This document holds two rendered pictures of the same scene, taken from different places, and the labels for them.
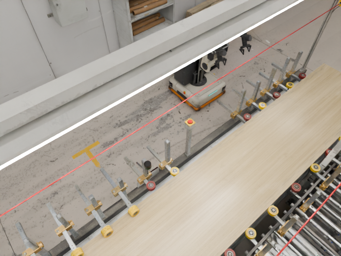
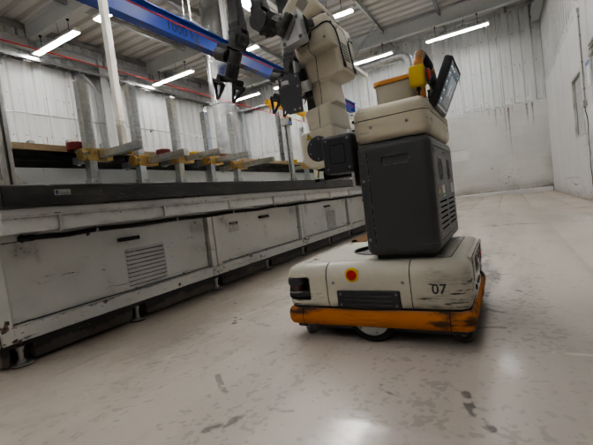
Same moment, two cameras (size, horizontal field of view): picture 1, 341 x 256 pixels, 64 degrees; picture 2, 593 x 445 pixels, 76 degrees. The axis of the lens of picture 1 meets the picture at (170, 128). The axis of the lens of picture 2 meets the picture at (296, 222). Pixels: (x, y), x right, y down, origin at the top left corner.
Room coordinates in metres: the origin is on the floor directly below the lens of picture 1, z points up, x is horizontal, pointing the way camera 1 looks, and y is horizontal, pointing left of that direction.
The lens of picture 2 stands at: (4.43, -1.32, 0.52)
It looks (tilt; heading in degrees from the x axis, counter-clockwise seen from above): 3 degrees down; 159
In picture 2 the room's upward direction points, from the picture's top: 7 degrees counter-clockwise
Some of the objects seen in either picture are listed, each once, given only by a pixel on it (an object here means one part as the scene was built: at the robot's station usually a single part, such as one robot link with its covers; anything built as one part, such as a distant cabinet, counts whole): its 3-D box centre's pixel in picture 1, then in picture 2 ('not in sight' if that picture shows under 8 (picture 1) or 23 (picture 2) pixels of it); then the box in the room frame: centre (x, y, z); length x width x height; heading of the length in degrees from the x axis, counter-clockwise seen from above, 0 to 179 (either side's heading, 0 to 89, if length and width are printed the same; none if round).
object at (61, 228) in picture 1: (65, 227); not in sight; (0.69, 0.82, 0.95); 0.14 x 0.06 x 0.05; 130
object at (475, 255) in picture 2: not in sight; (476, 257); (3.34, -0.19, 0.23); 0.41 x 0.02 x 0.08; 129
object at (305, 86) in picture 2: (217, 49); (305, 93); (2.88, -0.60, 0.99); 0.28 x 0.16 x 0.22; 129
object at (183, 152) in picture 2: (273, 82); (153, 160); (2.47, -1.26, 0.81); 0.43 x 0.03 x 0.04; 40
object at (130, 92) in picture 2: (282, 73); (136, 133); (2.46, -1.32, 0.94); 0.04 x 0.04 x 0.48; 40
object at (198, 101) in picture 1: (197, 86); (391, 277); (3.10, -0.42, 0.16); 0.67 x 0.64 x 0.25; 39
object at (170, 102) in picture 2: (268, 84); (176, 141); (2.30, -1.13, 0.92); 0.04 x 0.04 x 0.48; 40
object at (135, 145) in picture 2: (286, 72); (105, 154); (2.63, -1.45, 0.82); 0.43 x 0.03 x 0.04; 40
